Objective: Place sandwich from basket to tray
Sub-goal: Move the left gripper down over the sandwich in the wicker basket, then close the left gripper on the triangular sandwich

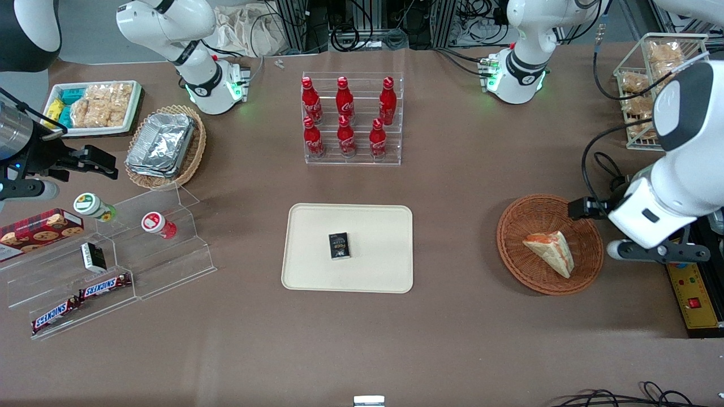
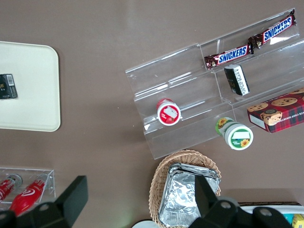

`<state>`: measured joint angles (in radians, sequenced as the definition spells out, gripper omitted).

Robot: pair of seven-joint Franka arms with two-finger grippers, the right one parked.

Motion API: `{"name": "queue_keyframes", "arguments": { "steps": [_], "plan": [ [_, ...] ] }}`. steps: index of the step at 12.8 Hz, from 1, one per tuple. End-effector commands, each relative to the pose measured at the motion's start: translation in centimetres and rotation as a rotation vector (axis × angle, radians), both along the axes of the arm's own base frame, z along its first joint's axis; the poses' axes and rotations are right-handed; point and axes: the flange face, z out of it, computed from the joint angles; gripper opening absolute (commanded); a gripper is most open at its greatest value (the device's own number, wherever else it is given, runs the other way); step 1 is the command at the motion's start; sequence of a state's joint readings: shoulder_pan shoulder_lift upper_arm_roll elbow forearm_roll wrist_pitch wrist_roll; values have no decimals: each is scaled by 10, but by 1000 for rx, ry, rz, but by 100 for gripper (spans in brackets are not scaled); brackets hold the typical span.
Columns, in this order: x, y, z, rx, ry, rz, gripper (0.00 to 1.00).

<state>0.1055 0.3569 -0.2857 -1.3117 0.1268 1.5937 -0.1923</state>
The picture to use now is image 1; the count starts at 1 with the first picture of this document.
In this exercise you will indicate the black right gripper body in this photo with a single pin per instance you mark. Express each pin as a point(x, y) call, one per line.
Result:
point(41, 154)

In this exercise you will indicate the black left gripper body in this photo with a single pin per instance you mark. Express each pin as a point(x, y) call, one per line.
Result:
point(588, 207)

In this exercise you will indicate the triangular sandwich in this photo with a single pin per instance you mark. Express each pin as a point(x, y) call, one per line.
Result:
point(551, 251)

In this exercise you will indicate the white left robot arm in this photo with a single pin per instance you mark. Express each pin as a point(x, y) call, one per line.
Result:
point(531, 34)

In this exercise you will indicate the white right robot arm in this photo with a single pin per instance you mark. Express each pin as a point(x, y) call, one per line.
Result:
point(169, 22)

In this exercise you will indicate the white rectangular snack tray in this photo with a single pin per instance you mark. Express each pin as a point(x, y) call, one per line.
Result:
point(85, 131)

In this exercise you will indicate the brown wicker basket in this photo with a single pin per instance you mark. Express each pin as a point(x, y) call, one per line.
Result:
point(526, 271)

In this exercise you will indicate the light wicker basket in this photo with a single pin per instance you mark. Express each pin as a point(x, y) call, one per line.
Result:
point(192, 158)

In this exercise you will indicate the beige plastic tray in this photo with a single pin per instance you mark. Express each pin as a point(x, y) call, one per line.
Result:
point(373, 226)

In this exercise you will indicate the green drink bottle sunflower lid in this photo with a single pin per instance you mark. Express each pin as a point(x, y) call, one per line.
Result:
point(90, 206)

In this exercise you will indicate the teal snack pack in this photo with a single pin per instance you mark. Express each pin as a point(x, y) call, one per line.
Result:
point(72, 95)
point(65, 117)

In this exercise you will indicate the yellow snack pack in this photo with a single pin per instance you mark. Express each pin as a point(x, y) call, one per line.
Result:
point(54, 110)

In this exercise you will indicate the rice cracker bag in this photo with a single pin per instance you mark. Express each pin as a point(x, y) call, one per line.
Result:
point(116, 99)
point(85, 113)

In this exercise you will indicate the stacked aluminium foil trays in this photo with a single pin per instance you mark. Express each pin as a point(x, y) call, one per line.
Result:
point(161, 144)

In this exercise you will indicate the red cookie box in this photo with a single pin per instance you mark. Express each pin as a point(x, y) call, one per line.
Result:
point(39, 232)

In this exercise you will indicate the red drink bottle white lid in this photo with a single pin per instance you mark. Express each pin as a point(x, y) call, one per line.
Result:
point(155, 223)

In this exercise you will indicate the black and white small box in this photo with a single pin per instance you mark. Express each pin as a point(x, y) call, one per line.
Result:
point(93, 257)

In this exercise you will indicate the bagged fried snack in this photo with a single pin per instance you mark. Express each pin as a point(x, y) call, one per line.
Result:
point(643, 129)
point(638, 105)
point(634, 83)
point(664, 53)

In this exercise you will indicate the snickers chocolate bar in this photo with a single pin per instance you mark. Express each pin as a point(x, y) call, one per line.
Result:
point(104, 286)
point(55, 315)

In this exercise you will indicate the black countertop appliance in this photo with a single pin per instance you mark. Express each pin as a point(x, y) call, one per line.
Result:
point(710, 226)

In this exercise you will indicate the clear acrylic step shelf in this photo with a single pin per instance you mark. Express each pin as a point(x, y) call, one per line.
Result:
point(169, 265)

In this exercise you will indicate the beige cloth bag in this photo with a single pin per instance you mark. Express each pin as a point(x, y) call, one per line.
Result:
point(249, 28)

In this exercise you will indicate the red cola bottle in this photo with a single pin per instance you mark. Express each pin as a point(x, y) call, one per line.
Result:
point(388, 102)
point(313, 141)
point(310, 102)
point(344, 100)
point(378, 142)
point(346, 140)

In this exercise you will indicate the clear acrylic bottle rack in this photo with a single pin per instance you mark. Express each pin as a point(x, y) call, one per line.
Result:
point(362, 155)

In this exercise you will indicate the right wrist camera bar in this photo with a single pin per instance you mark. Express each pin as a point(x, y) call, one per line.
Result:
point(28, 190)

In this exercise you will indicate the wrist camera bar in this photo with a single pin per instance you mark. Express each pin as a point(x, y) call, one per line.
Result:
point(616, 250)
point(28, 190)

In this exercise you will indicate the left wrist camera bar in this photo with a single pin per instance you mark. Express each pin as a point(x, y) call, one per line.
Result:
point(616, 250)

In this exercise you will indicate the aluminium frame post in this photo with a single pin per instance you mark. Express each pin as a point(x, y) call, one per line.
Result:
point(444, 22)
point(300, 25)

